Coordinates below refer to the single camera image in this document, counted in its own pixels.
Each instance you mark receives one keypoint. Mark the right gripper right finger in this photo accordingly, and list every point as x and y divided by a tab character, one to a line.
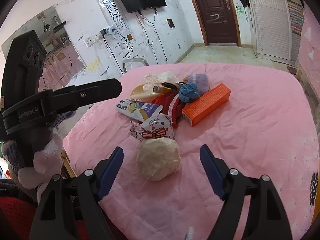
266	219

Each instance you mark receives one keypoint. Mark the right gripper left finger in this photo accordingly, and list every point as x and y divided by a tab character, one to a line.
54	217

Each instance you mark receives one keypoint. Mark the cream paper ball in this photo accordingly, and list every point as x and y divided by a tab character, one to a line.
158	158

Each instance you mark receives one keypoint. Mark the milk powder packet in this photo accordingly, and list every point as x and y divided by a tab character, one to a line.
139	111

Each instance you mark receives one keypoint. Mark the cream round hair brush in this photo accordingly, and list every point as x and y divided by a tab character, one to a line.
138	94

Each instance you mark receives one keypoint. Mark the floral snack wrapper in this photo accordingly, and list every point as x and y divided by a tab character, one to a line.
159	126

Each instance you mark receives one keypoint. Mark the white tissue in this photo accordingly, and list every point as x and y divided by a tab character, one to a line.
154	79

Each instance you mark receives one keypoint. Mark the orange cardboard box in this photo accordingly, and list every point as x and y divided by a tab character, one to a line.
206	104

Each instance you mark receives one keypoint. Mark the red striped sock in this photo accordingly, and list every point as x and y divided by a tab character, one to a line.
172	106

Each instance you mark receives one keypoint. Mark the blue knitted sock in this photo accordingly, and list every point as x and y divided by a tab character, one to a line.
189	92

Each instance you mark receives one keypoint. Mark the purple knitted sock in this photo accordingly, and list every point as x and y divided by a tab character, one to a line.
200	80

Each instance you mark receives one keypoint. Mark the left white gloved hand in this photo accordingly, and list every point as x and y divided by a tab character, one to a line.
46	163

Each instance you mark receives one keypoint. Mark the eye chart poster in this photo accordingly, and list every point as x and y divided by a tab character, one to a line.
117	24

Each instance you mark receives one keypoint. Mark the white louvered wardrobe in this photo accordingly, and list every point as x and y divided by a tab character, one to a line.
271	31

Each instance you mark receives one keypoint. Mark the pink patterned hanging sheet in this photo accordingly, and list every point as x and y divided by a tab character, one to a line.
308	56

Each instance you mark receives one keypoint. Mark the dark brown door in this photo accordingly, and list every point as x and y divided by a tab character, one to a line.
213	22

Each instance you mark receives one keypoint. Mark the wall mirror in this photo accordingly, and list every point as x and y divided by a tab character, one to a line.
62	61

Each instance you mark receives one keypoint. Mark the grey metal chair frame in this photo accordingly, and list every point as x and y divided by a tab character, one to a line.
136	60

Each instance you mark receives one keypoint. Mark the white wall power sockets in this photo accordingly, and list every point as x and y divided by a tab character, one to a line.
97	36

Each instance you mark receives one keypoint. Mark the colourful wall chart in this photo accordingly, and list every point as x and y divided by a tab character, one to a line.
296	16

